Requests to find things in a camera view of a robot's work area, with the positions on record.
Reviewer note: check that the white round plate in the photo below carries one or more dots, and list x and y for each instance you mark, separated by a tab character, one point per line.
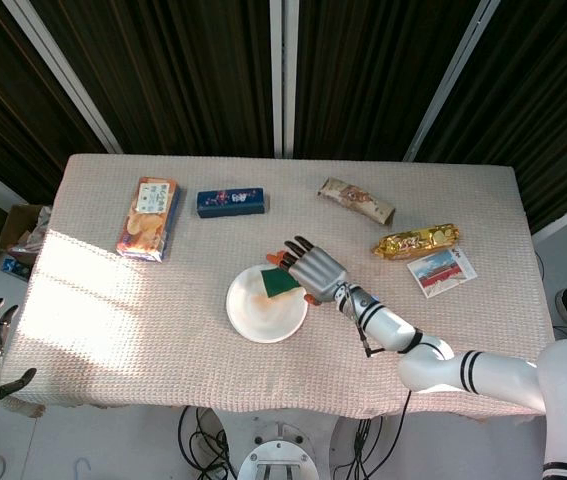
265	310

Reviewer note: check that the cardboard box with clutter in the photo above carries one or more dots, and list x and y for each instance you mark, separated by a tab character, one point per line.
24	235

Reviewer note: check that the gold foil snack packet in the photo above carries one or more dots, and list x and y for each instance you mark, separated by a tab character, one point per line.
416	241

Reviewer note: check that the green sponge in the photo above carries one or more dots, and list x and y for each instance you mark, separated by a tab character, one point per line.
277	282

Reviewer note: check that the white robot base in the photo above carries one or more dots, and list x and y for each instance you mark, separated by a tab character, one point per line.
277	447

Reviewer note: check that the picture postcard with palace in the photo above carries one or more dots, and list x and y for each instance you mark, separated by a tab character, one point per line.
441	273

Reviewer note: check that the pink textured tablecloth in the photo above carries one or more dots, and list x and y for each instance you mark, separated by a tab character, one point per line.
163	325

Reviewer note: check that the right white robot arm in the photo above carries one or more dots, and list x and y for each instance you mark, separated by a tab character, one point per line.
428	350

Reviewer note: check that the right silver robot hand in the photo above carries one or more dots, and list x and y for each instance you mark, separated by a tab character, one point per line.
319	272

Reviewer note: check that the white metal frame post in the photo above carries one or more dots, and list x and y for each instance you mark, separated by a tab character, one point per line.
445	80
68	75
283	75

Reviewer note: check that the beige patterned snack packet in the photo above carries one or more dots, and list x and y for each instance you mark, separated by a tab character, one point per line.
356	199

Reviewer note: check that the dark blue rectangular box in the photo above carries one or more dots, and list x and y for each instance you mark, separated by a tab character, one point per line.
231	202

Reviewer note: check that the orange cracker box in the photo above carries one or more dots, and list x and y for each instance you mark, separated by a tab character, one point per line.
148	218

